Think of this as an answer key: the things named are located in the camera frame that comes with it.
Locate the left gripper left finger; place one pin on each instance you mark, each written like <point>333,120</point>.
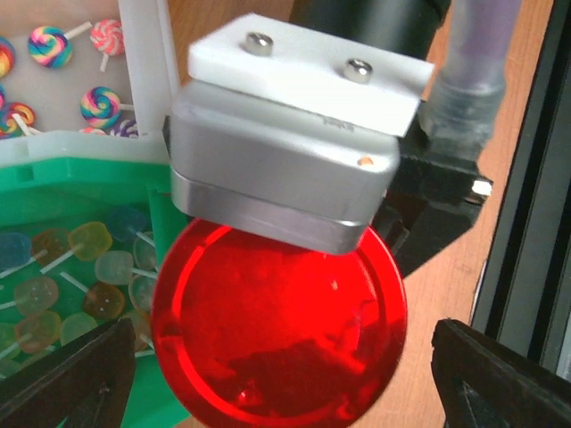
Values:
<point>86,383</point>

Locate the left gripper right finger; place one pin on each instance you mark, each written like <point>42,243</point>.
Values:
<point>482,383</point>

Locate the red jar lid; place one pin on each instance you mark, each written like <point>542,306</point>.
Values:
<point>251,332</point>

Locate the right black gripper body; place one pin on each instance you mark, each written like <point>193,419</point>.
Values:
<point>431,200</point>

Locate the white candy bin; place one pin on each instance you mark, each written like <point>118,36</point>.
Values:
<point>145,76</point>

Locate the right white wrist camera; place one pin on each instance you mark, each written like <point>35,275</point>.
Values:
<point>290,133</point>

